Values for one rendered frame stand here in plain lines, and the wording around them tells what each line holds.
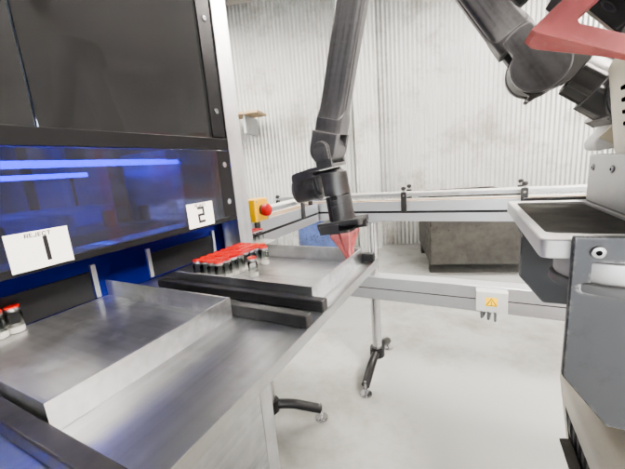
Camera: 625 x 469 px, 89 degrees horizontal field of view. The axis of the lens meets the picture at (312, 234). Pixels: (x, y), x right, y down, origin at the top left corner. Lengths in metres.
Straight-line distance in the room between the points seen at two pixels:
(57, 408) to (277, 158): 4.33
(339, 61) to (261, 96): 4.08
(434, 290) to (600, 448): 1.18
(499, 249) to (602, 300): 3.07
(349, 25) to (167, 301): 0.61
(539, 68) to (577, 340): 0.40
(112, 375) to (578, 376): 0.45
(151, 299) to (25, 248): 0.21
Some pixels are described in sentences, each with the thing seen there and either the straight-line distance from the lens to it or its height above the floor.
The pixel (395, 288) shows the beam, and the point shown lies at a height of 0.50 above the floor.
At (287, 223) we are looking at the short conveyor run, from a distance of 1.39.
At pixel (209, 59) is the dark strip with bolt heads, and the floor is 1.41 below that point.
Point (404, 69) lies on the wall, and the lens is 4.58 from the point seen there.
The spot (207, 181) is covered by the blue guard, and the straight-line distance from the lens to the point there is 0.88.
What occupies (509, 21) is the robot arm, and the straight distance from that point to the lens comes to 0.65.
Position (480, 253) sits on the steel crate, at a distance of 3.36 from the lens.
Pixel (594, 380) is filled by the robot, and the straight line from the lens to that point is 0.37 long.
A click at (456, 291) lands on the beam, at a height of 0.51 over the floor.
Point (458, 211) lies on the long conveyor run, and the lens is 1.49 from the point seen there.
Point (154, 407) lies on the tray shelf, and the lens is 0.42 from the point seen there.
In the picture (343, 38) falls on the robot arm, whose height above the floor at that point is 1.34.
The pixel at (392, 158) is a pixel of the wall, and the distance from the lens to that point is 4.43.
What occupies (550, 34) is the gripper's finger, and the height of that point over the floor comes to 1.18.
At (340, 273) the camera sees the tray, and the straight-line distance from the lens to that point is 0.66.
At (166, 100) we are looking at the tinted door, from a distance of 0.85.
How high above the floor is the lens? 1.11
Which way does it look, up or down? 12 degrees down
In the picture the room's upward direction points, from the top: 5 degrees counter-clockwise
